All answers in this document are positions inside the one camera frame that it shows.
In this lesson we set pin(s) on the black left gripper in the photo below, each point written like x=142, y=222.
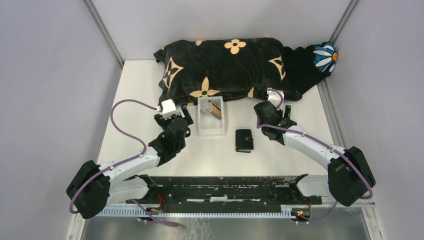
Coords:
x=163, y=122

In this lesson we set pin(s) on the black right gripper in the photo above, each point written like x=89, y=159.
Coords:
x=287, y=112

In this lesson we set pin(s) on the black leather card holder wallet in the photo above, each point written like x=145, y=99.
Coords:
x=244, y=142

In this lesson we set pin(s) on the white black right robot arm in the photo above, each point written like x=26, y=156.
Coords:
x=349, y=177

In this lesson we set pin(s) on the white plastic card tray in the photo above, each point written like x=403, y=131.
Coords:
x=210, y=125

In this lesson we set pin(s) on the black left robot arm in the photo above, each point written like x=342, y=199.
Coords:
x=96, y=186

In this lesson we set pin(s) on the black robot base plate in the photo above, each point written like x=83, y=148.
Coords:
x=225, y=195

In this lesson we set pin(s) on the black cloth with daisy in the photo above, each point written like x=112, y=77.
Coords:
x=307, y=66

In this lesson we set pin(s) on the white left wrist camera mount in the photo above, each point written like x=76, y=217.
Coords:
x=168, y=109

